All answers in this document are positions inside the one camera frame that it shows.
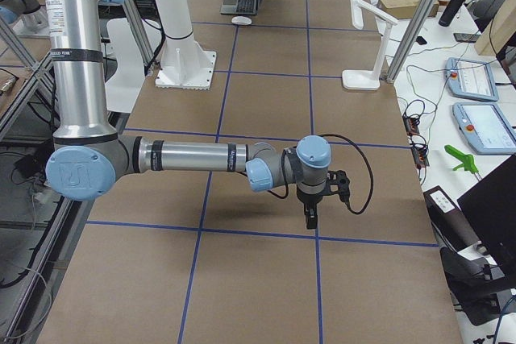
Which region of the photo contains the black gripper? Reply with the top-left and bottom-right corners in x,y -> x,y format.
297,183 -> 326,230

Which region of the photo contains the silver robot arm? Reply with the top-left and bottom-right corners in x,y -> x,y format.
1,0 -> 49,38
45,0 -> 331,229

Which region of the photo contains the white desk lamp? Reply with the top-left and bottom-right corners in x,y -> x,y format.
342,0 -> 398,91

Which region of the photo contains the white computer mouse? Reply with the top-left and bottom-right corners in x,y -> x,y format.
231,15 -> 252,26

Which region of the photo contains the black label box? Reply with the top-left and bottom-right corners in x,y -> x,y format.
423,186 -> 482,251

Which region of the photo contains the green plastic tool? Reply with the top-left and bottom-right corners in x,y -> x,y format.
444,144 -> 479,174

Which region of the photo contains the black monitor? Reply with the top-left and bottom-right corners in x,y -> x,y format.
458,155 -> 515,274

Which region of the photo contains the lower teach pendant tablet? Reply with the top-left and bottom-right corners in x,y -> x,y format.
452,102 -> 515,155

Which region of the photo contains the teach pendant tablet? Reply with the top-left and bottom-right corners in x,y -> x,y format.
452,102 -> 515,155
445,57 -> 499,102

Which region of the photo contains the upper teach pendant tablet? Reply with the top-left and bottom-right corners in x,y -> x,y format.
445,57 -> 499,102

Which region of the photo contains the cardboard box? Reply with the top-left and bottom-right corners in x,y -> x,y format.
377,0 -> 421,19

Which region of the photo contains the black smartphone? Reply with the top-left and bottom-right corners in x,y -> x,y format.
453,32 -> 481,44

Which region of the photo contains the black water bottle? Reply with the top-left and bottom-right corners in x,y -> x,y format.
438,0 -> 465,27

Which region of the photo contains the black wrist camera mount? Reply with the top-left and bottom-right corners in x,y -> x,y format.
323,170 -> 351,205

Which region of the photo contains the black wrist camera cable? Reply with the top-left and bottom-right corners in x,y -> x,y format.
266,133 -> 374,215

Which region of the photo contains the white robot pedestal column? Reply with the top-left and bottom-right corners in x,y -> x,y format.
156,0 -> 217,90

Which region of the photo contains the aluminium frame post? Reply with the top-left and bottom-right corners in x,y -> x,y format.
385,0 -> 435,84

